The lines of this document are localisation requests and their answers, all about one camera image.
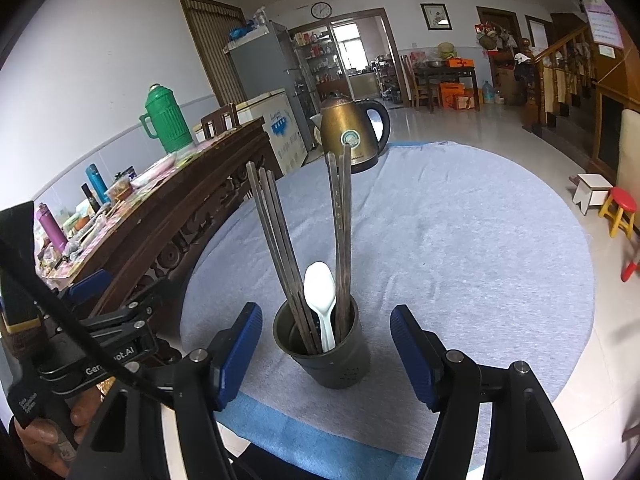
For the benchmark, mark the grey refrigerator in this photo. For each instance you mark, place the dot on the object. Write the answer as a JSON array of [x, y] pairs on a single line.
[[265, 60]]

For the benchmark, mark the orange box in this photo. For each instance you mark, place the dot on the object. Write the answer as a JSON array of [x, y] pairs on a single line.
[[449, 92]]

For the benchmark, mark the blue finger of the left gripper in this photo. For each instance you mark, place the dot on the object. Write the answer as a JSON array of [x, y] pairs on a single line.
[[90, 287]]

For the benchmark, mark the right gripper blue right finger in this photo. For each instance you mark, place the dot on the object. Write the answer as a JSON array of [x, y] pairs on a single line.
[[418, 356]]

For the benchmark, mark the wooden staircase railing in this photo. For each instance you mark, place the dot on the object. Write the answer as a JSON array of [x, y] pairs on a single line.
[[557, 78]]

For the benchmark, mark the white small stool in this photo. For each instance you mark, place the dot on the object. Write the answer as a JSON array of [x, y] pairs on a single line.
[[591, 191]]

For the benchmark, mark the dark chopstick three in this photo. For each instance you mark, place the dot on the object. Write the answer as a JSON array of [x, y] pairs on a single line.
[[306, 326]]

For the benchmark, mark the dark chopstick one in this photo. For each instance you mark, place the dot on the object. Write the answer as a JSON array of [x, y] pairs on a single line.
[[280, 254]]

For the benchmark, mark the green thermos jug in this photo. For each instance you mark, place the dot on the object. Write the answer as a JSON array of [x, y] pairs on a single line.
[[163, 120]]

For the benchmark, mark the gold electric kettle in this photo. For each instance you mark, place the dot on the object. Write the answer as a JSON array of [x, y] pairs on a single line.
[[364, 125]]

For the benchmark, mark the red plastic stool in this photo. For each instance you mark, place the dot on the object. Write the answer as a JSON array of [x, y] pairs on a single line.
[[620, 210]]

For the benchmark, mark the framed wall picture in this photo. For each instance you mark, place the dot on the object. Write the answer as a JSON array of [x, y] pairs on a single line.
[[436, 16]]

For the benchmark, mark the wall calendar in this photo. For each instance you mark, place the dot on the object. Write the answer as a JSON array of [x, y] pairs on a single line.
[[605, 31]]

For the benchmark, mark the dark carved wooden sideboard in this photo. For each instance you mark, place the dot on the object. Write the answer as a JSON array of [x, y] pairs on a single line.
[[159, 233]]

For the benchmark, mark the grey round table cloth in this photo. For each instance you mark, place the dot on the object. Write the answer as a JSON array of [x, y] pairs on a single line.
[[483, 253]]

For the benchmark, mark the grey utensil holder cup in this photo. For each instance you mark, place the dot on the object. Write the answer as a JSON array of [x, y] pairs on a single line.
[[341, 367]]

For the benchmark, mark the white chest freezer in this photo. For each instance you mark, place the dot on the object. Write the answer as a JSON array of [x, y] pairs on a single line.
[[285, 138]]

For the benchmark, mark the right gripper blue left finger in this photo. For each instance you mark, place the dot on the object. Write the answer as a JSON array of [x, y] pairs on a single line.
[[231, 351]]

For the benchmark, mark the dark chopstick four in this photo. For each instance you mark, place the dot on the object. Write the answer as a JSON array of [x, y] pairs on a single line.
[[331, 164]]

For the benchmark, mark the purple water bottle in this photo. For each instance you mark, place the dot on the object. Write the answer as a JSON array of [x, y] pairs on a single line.
[[56, 236]]

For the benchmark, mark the white plastic spoon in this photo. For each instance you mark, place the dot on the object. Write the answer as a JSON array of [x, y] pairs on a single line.
[[320, 296]]

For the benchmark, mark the round wall clock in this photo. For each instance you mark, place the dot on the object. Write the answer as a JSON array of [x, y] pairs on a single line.
[[321, 10]]

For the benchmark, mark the person's left hand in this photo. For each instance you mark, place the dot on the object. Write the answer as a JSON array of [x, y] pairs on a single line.
[[40, 437]]

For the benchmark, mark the blue water bottle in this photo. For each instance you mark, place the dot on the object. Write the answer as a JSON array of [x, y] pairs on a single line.
[[97, 183]]

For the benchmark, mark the dark dining table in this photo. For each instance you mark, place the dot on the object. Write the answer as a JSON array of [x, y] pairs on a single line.
[[431, 77]]

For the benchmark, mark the dark chopstick five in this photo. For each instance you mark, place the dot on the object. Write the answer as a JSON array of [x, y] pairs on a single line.
[[340, 315]]

